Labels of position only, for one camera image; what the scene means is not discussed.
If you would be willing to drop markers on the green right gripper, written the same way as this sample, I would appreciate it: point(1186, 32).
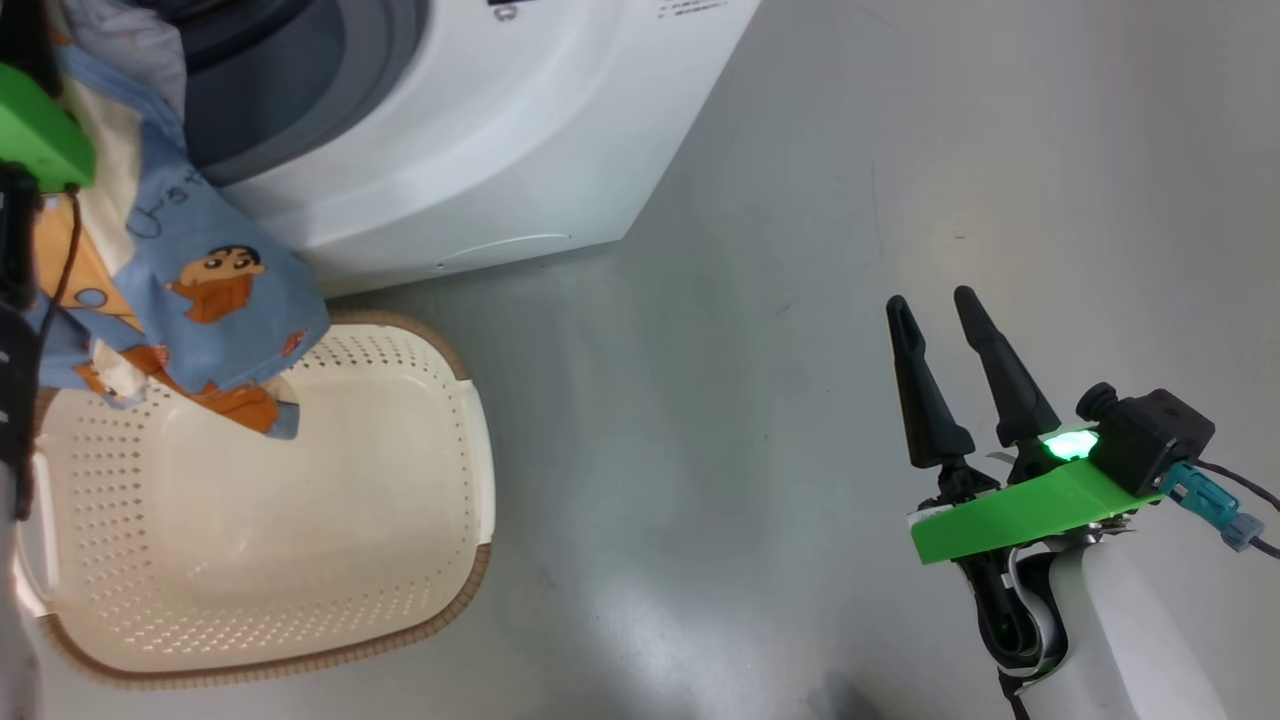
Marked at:
point(1020, 515)

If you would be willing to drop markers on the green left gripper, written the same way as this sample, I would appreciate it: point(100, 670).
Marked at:
point(40, 135)

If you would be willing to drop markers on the blue cartoon print garment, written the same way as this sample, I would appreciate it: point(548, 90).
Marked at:
point(220, 300)

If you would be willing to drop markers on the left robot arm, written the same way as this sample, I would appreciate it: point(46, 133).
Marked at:
point(12, 450)

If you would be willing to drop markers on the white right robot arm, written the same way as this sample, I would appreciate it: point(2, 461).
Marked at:
point(1120, 640)

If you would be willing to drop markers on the grey rubber door gasket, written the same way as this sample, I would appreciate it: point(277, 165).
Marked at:
point(300, 80)

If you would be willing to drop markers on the white front-load washing machine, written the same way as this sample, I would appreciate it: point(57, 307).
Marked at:
point(500, 130)

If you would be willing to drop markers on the small printed text sticker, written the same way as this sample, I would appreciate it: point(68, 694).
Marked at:
point(690, 7)

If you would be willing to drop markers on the round white filter cover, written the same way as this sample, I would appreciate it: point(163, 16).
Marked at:
point(500, 250)

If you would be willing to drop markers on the cream perforated laundry basket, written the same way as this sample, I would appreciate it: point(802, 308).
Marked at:
point(250, 520)

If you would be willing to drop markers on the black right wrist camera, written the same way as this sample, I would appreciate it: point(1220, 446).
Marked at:
point(1150, 435)

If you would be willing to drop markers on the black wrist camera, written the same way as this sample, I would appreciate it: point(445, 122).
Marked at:
point(1150, 435)
point(15, 240)

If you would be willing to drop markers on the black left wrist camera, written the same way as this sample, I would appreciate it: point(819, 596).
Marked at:
point(15, 240)

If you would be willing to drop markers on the teal right camera connector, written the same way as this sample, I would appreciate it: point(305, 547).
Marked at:
point(1205, 500)

